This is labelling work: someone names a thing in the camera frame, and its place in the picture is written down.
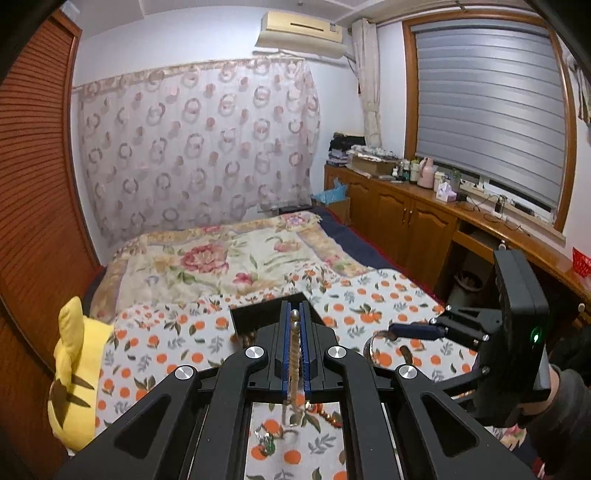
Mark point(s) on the wooden cabinet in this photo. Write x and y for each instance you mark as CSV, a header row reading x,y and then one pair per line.
x,y
406,217

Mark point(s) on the pink tissue box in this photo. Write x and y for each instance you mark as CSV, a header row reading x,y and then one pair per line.
x,y
445,193

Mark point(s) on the cream air conditioner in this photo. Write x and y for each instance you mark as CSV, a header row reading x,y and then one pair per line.
x,y
300,32

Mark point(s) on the green bottle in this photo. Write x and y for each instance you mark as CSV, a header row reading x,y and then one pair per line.
x,y
455,177

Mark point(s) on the yellow plush toy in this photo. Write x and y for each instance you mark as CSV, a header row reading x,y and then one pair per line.
x,y
78,360

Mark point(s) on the pink flask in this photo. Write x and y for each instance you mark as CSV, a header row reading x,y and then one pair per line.
x,y
425,174

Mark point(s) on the wooden louvered wardrobe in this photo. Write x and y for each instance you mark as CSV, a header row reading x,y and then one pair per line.
x,y
37,184

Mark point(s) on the stack of folded clothes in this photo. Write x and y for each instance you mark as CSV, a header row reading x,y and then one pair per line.
x,y
346,150

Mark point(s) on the white power strip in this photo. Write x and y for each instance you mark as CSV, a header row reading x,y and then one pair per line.
x,y
470,185

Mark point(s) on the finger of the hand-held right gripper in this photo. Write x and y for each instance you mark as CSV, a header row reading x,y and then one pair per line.
x,y
415,330
464,387

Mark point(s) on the person's right forearm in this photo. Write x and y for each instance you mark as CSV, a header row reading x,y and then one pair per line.
x,y
565,406

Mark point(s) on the floral blanket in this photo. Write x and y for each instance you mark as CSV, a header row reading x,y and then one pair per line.
x,y
207,263

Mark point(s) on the silver bangle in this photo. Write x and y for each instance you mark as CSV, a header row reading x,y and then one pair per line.
x,y
369,342

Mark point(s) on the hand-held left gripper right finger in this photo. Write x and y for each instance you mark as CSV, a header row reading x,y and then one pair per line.
x,y
304,350

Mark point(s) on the red plastic basket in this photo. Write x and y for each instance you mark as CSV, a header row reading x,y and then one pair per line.
x,y
582,261

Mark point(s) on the cardboard box with floral cloth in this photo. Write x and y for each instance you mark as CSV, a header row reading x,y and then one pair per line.
x,y
371,164

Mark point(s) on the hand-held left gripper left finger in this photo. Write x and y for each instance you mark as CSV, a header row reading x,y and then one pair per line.
x,y
286,350

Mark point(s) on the orange print tablecloth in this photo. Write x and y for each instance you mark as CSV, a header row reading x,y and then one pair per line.
x,y
175,337

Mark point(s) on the blue plastic bag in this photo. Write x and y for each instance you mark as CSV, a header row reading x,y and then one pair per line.
x,y
334,193

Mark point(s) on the grey window blind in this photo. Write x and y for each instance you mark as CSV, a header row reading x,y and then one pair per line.
x,y
489,110

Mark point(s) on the small cardboard box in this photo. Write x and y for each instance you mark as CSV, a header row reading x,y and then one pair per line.
x,y
341,210

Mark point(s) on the floral window curtain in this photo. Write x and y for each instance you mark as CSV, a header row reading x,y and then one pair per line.
x,y
369,83

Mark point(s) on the circle print sheer curtain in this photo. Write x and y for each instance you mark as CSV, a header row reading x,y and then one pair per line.
x,y
194,147

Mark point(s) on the dark blue bed sheet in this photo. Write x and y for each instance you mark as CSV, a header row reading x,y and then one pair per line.
x,y
369,249

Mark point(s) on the wooden window frame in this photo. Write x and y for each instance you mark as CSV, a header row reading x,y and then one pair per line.
x,y
408,92

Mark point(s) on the grey waste bin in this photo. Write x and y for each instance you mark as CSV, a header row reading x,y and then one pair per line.
x,y
468,286

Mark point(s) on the black box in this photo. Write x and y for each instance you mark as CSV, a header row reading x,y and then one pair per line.
x,y
254,316

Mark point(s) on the black charger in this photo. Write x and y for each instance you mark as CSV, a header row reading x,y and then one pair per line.
x,y
499,205

